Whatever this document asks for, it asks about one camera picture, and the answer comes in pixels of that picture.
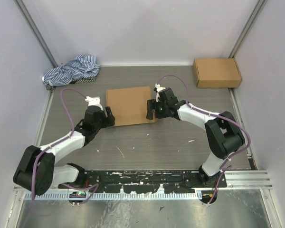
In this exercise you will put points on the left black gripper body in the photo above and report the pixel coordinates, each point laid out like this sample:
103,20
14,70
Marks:
102,123

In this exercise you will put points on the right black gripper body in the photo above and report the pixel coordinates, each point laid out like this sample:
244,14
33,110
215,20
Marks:
160,109

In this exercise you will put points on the brown cardboard box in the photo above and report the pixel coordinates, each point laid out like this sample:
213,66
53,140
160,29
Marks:
129,105
216,73

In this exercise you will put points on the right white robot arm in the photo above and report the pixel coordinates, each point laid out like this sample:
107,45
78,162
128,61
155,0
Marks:
223,132

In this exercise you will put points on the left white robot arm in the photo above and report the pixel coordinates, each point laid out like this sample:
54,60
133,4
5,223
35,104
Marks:
37,170

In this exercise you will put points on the folded brown cardboard box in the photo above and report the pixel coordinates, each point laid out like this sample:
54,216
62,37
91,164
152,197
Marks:
216,73

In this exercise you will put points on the blue striped cloth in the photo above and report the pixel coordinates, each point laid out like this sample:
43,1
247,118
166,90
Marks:
81,69

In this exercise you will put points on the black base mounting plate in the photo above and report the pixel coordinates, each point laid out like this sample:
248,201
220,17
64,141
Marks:
172,181

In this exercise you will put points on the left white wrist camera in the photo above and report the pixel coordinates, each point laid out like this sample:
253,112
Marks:
94,101

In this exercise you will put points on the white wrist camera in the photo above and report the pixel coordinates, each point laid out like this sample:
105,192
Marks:
157,89
94,101

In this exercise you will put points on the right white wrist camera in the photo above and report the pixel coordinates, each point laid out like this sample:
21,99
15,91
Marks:
157,89

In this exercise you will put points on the slotted cable duct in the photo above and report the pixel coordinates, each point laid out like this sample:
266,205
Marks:
66,195

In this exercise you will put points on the aluminium front rail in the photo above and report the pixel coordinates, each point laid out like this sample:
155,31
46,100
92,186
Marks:
239,179

